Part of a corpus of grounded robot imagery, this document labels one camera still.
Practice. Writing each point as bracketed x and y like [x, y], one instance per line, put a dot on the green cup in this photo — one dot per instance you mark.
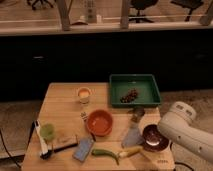
[47, 132]

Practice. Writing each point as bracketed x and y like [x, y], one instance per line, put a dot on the blue sponge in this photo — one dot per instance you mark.
[83, 149]

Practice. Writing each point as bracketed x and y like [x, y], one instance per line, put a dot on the black handled tool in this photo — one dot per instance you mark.
[49, 152]

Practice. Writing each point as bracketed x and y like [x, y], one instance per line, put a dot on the orange cup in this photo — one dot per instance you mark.
[83, 94]

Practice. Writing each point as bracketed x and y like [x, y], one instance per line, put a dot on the dark grape bunch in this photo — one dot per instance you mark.
[130, 96]

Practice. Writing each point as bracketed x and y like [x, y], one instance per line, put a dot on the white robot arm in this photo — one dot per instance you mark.
[176, 126]

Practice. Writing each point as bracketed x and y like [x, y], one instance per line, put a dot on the orange bowl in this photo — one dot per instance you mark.
[99, 122]

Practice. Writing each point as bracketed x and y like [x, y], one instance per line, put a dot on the small metal cup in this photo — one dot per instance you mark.
[138, 113]

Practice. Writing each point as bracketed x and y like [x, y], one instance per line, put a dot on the green plastic tray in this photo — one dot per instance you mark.
[129, 90]

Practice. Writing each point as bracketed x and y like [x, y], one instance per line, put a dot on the green chili pepper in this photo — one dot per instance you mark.
[104, 152]

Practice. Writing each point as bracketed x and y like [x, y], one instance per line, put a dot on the dark brown bowl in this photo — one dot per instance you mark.
[154, 141]

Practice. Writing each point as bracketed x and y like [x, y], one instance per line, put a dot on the white handled brush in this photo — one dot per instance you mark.
[44, 148]

